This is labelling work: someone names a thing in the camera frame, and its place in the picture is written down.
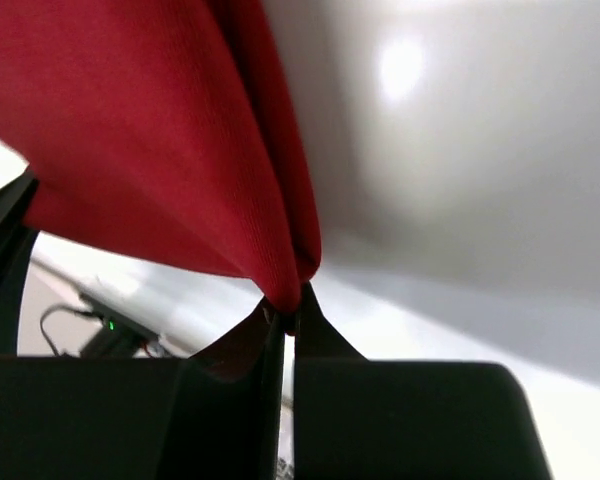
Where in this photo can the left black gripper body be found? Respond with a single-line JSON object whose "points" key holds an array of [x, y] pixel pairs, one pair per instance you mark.
{"points": [[16, 243]]}

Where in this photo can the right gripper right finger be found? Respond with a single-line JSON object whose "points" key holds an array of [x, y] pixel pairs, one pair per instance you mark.
{"points": [[356, 418]]}

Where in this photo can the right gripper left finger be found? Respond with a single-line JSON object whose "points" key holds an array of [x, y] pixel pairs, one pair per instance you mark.
{"points": [[212, 416]]}

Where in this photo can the dark red t shirt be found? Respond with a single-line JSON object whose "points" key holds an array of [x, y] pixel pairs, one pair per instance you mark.
{"points": [[162, 130]]}

